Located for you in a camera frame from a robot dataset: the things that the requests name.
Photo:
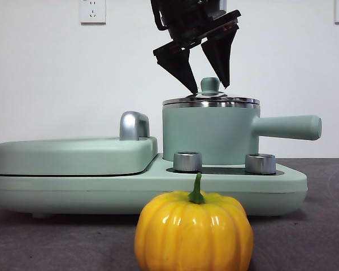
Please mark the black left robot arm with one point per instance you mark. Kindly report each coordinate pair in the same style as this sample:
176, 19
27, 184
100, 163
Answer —
186, 11

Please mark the mint green breakfast machine base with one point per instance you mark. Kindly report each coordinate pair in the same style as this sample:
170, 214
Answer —
101, 194

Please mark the mint green griddle cover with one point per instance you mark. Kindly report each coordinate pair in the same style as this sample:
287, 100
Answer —
73, 155

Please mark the yellow toy pumpkin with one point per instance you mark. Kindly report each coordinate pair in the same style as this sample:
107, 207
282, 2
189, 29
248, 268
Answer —
192, 234

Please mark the silver control knob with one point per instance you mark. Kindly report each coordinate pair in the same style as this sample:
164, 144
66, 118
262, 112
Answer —
187, 162
260, 163

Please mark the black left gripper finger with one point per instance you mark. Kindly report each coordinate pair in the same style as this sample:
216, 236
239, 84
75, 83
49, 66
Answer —
179, 66
220, 56

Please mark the glass lid with green knob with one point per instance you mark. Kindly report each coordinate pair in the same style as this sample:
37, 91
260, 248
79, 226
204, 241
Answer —
210, 85

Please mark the black control panel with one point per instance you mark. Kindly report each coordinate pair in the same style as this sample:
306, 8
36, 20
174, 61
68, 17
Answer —
223, 170

